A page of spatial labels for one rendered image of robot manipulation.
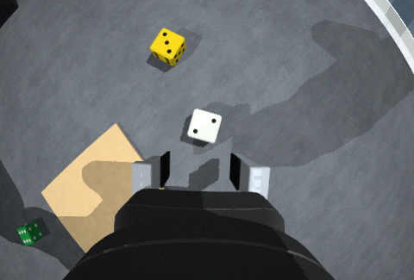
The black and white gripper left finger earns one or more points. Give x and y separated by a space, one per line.
151 173

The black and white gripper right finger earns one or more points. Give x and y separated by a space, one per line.
246 175

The tan flat mat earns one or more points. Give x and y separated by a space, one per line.
87 194

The yellow die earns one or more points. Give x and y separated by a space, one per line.
168 46

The white die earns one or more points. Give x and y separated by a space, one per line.
204 125

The green die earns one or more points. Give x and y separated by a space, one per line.
30 233

